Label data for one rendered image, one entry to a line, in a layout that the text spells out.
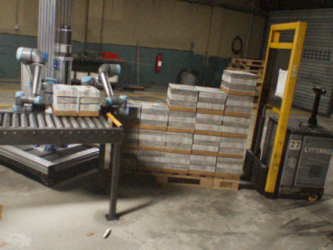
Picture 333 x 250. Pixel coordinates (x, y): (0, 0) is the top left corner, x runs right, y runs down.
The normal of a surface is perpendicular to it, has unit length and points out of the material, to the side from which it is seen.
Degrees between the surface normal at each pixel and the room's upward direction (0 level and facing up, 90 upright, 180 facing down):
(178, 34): 90
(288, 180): 90
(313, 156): 90
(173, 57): 90
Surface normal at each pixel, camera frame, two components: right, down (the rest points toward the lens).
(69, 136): 0.40, 0.25
